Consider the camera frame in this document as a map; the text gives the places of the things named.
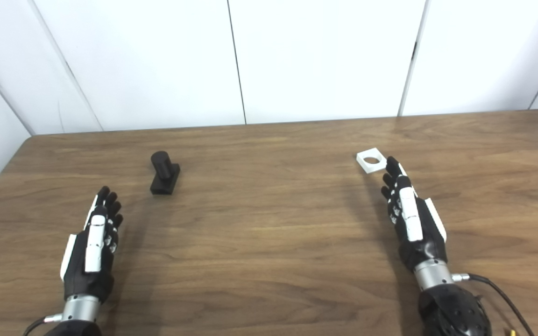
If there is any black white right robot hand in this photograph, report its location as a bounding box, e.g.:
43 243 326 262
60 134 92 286
380 156 448 272

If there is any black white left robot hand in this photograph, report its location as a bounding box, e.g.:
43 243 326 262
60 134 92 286
60 186 124 303

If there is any white square piece with hole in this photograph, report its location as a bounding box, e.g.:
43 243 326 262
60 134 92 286
356 147 388 174

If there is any black peg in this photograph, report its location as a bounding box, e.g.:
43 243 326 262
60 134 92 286
150 151 181 196

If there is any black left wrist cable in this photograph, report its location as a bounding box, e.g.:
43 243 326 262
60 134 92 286
23 315 62 336

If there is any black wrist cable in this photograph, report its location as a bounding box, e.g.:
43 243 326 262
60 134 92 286
23 315 62 336
453 273 536 336

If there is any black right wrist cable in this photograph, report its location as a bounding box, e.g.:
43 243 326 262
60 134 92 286
453 273 536 336

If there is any thin black wire bundle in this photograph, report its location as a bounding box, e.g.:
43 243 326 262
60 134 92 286
477 294 518 336

